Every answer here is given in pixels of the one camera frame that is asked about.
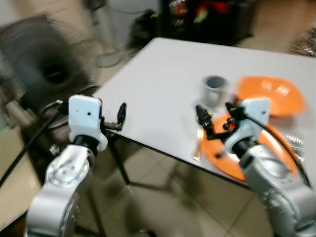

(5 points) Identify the black cabinet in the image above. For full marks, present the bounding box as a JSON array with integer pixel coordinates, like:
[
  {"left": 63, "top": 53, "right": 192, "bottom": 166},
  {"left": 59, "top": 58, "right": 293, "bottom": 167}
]
[{"left": 158, "top": 0, "right": 258, "bottom": 46}]

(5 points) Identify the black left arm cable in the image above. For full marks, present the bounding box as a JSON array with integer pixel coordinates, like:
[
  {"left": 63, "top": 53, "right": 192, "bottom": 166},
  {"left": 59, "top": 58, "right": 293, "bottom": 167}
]
[{"left": 0, "top": 100, "right": 69, "bottom": 189}]

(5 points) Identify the grey cup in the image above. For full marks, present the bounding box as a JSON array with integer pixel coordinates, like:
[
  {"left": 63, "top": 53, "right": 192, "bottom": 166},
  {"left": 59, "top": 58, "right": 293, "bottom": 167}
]
[{"left": 201, "top": 75, "right": 231, "bottom": 109}]

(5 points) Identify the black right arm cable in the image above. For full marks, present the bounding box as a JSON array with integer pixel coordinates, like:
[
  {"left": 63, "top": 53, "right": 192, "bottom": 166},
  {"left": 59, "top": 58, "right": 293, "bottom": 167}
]
[{"left": 241, "top": 113, "right": 312, "bottom": 188}]

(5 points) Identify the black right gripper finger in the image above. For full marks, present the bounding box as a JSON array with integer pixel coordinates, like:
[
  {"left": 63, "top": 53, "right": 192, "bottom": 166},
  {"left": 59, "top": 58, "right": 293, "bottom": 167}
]
[
  {"left": 225, "top": 102, "right": 243, "bottom": 121},
  {"left": 196, "top": 104, "right": 215, "bottom": 137}
]

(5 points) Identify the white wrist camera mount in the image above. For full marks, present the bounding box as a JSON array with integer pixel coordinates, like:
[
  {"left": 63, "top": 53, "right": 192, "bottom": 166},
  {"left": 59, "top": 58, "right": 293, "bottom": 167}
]
[
  {"left": 224, "top": 97, "right": 272, "bottom": 155},
  {"left": 68, "top": 95, "right": 109, "bottom": 152}
]

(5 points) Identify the silver fork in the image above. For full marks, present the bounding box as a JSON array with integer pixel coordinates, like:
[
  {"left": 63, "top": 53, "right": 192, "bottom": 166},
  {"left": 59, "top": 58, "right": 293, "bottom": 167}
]
[{"left": 285, "top": 130, "right": 308, "bottom": 151}]

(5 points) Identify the orange plate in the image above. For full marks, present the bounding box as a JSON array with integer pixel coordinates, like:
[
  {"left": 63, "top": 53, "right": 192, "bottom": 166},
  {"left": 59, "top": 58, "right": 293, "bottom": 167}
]
[{"left": 199, "top": 113, "right": 300, "bottom": 183}]

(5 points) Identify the orange bowl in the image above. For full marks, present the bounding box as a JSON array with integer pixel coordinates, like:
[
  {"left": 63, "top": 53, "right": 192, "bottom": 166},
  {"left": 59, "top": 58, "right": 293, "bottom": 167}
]
[{"left": 234, "top": 75, "right": 306, "bottom": 118}]

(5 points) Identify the black table frame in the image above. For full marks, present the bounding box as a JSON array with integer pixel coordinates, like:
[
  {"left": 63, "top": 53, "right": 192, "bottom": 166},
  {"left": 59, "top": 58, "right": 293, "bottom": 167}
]
[{"left": 106, "top": 132, "right": 247, "bottom": 194}]

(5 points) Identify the black bag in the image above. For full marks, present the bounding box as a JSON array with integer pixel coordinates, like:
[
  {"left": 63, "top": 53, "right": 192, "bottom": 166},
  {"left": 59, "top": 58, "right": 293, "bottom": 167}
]
[{"left": 127, "top": 9, "right": 161, "bottom": 50}]

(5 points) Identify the white pedestal fan stand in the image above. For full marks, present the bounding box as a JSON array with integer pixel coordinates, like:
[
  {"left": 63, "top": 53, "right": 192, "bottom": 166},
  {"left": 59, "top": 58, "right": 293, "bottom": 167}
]
[{"left": 83, "top": 0, "right": 125, "bottom": 68}]

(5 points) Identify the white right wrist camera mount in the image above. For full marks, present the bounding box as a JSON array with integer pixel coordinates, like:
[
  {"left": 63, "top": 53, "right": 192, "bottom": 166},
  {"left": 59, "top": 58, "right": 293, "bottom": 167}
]
[{"left": 224, "top": 97, "right": 272, "bottom": 155}]

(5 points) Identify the gold fork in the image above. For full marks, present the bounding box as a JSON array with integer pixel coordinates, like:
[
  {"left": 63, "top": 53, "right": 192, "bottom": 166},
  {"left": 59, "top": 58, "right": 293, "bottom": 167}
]
[{"left": 192, "top": 127, "right": 205, "bottom": 162}]

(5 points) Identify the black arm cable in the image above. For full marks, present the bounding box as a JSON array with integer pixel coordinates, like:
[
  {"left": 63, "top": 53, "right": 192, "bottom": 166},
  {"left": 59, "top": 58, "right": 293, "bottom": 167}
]
[
  {"left": 0, "top": 100, "right": 69, "bottom": 189},
  {"left": 241, "top": 113, "right": 312, "bottom": 188}
]

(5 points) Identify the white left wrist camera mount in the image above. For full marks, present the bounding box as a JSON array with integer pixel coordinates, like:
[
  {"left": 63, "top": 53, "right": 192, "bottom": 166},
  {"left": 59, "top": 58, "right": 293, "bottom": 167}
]
[{"left": 68, "top": 95, "right": 109, "bottom": 152}]

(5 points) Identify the black floor fan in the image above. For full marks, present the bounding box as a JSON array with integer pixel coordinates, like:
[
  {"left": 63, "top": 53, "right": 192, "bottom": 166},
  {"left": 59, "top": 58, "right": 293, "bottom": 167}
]
[{"left": 0, "top": 15, "right": 100, "bottom": 115}]

